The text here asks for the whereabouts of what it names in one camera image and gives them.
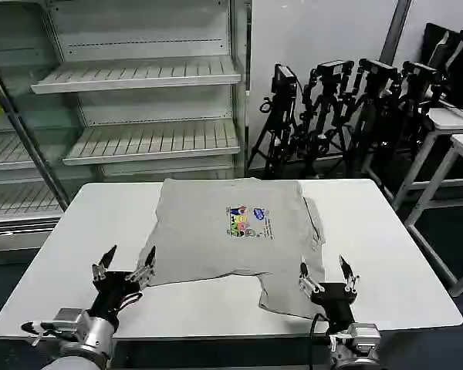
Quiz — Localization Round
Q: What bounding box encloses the white metal shelf unit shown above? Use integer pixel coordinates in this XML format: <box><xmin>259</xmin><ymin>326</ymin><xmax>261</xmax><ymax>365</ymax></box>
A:
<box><xmin>29</xmin><ymin>0</ymin><xmax>252</xmax><ymax>183</ymax></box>

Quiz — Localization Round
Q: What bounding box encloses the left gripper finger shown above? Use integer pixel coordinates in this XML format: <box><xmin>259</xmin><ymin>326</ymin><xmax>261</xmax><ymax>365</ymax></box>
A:
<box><xmin>124</xmin><ymin>246</ymin><xmax>157</xmax><ymax>288</ymax></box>
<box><xmin>91</xmin><ymin>244</ymin><xmax>118</xmax><ymax>282</ymax></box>

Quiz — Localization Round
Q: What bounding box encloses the grey printed T-shirt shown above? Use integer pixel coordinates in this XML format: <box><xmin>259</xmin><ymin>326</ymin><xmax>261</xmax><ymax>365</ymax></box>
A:
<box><xmin>137</xmin><ymin>177</ymin><xmax>327</xmax><ymax>321</ymax></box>

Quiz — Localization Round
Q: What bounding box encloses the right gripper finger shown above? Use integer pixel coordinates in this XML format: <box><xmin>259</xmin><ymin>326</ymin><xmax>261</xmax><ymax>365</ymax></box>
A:
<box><xmin>339</xmin><ymin>254</ymin><xmax>360</xmax><ymax>293</ymax></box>
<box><xmin>298</xmin><ymin>262</ymin><xmax>323</xmax><ymax>298</ymax></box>

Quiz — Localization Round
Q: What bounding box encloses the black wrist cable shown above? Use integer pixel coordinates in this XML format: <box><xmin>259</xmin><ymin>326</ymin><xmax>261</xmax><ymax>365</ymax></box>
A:
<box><xmin>309</xmin><ymin>313</ymin><xmax>330</xmax><ymax>370</ymax></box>

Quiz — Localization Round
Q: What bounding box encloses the glass-sided shelf unit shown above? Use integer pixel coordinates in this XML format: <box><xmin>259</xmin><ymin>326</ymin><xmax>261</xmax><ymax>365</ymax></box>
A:
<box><xmin>0</xmin><ymin>0</ymin><xmax>71</xmax><ymax>267</ymax></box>

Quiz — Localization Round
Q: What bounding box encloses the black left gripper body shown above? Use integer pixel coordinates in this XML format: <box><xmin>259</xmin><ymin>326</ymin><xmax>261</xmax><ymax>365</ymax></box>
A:
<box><xmin>87</xmin><ymin>271</ymin><xmax>144</xmax><ymax>321</ymax></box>

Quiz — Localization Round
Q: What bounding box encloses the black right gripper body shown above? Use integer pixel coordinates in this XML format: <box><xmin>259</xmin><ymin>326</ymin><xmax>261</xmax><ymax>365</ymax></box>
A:
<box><xmin>310</xmin><ymin>281</ymin><xmax>358</xmax><ymax>331</ymax></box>

